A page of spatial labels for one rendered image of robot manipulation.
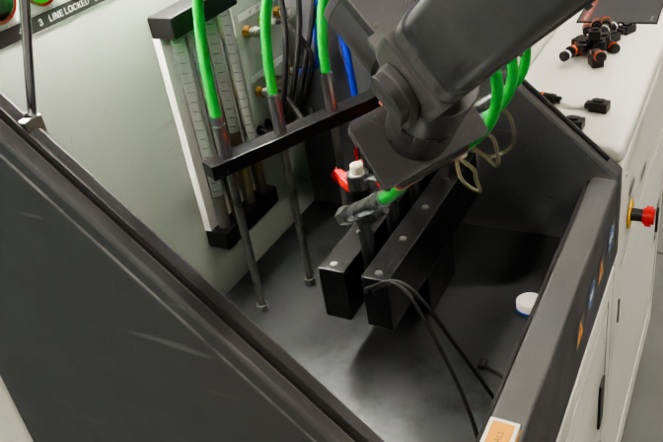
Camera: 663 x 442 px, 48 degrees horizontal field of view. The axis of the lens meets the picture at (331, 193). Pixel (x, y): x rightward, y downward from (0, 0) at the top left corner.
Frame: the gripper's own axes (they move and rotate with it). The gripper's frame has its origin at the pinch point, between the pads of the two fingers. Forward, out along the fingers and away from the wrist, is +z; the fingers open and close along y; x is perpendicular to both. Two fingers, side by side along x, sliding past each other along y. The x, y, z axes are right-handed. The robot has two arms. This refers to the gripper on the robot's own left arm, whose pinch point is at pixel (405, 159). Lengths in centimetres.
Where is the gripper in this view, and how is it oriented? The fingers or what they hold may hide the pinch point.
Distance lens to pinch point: 71.5
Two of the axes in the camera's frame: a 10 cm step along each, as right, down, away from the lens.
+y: -8.6, 4.8, -1.5
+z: -0.3, 2.4, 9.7
